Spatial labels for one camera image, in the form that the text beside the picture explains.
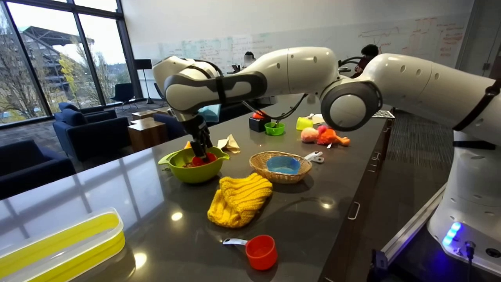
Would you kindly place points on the brown wooden counter cabinet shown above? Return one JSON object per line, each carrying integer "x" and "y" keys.
{"x": 360, "y": 181}

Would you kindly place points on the clear container yellow lid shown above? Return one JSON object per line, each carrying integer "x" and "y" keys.
{"x": 62, "y": 247}

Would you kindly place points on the aluminium frame rail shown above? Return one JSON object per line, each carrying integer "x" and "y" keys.
{"x": 412, "y": 228}

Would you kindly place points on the orange plush toy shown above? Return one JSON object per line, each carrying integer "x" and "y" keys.
{"x": 329, "y": 138}

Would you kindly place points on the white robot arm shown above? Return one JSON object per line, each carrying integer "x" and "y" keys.
{"x": 416, "y": 87}

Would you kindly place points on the small green bowl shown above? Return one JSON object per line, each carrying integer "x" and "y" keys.
{"x": 274, "y": 130}

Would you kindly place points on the blue bowl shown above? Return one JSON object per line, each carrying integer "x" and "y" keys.
{"x": 283, "y": 166}

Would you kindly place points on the wicker basket bowl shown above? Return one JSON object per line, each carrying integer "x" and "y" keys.
{"x": 258, "y": 166}

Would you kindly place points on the seated person red shirt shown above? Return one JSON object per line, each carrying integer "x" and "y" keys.
{"x": 369, "y": 50}

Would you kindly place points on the yellow knitted cloth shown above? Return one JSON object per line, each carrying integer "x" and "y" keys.
{"x": 236, "y": 200}

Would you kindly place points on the dark sofa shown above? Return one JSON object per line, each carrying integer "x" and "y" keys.
{"x": 31, "y": 169}

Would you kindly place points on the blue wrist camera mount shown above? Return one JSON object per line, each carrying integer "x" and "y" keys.
{"x": 210, "y": 112}

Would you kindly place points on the wooden coffee table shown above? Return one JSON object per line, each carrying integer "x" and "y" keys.
{"x": 147, "y": 134}

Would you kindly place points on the large lime green bowl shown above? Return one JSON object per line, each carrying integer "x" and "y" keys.
{"x": 192, "y": 175}

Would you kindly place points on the lime yellow plastic cup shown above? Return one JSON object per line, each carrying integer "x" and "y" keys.
{"x": 304, "y": 123}

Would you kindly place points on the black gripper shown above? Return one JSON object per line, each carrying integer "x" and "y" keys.
{"x": 196, "y": 127}

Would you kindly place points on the wall whiteboard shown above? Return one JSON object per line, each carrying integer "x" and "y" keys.
{"x": 208, "y": 48}

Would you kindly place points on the seated person grey shirt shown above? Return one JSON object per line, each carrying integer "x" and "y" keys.
{"x": 249, "y": 56}

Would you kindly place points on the dark swivel chair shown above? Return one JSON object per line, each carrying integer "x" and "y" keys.
{"x": 124, "y": 92}

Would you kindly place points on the red toy tomato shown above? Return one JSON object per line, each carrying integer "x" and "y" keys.
{"x": 258, "y": 116}

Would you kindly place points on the navy armchair blue cushion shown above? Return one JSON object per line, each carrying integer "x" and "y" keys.
{"x": 87, "y": 130}

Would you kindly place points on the orange measuring cup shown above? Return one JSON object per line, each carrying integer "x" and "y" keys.
{"x": 210, "y": 158}

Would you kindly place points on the dark window frame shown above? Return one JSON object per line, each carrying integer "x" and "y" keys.
{"x": 128, "y": 47}

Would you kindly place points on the small white clip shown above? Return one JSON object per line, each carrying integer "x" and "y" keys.
{"x": 315, "y": 156}

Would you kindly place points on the beige paper bag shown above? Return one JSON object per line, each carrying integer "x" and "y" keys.
{"x": 228, "y": 144}

